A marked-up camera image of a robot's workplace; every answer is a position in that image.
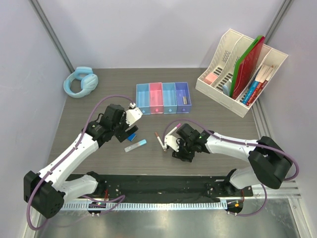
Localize red perforated board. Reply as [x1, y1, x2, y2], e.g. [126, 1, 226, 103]
[232, 36, 265, 99]

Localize teal blue drawer box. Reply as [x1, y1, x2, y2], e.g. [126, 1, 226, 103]
[162, 82, 177, 114]

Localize purple drawer box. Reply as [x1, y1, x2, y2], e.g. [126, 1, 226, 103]
[175, 82, 192, 114]

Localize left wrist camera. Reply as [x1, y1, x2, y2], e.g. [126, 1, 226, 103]
[126, 103, 143, 126]

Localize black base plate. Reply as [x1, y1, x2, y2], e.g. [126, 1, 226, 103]
[84, 175, 253, 203]

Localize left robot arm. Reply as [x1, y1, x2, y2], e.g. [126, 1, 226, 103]
[23, 104, 142, 219]

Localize blue pencil sharpener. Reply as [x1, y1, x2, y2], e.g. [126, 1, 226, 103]
[127, 133, 136, 141]

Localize brown capped white pen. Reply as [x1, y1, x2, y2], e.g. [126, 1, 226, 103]
[155, 131, 166, 152]

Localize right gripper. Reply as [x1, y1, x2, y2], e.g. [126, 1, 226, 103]
[173, 138, 196, 162]

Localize books in rack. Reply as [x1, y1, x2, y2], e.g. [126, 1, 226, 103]
[242, 64, 275, 106]

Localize green board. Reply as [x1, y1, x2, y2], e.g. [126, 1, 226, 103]
[231, 35, 262, 97]

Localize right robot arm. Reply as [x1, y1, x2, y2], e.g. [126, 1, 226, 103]
[156, 123, 294, 196]

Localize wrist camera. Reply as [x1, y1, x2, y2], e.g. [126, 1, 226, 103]
[164, 135, 179, 152]
[126, 103, 143, 126]

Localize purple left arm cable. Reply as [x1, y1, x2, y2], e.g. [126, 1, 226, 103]
[26, 95, 137, 231]

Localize white file organizer rack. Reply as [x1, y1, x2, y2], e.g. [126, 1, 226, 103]
[196, 29, 288, 118]

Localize light blue headphones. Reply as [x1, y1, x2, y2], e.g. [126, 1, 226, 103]
[63, 66, 99, 99]

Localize pink drawer box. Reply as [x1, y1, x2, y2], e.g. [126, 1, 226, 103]
[149, 82, 163, 114]

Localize blue capped white marker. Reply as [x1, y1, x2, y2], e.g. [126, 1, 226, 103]
[124, 139, 147, 153]

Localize pink notepad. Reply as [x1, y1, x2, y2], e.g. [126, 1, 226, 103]
[204, 72, 218, 85]

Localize beige worn eraser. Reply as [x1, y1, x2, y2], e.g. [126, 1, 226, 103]
[183, 96, 188, 105]

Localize magenta capped white pen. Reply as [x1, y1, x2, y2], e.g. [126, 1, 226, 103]
[173, 123, 181, 129]

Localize light blue item in rack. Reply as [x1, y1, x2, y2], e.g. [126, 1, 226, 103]
[222, 81, 231, 96]

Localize slotted cable duct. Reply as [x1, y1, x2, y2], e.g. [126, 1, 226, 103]
[61, 200, 227, 213]

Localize light blue drawer box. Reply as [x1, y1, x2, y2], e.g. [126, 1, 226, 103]
[136, 83, 151, 115]

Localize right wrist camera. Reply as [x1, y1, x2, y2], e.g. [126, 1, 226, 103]
[164, 135, 179, 152]

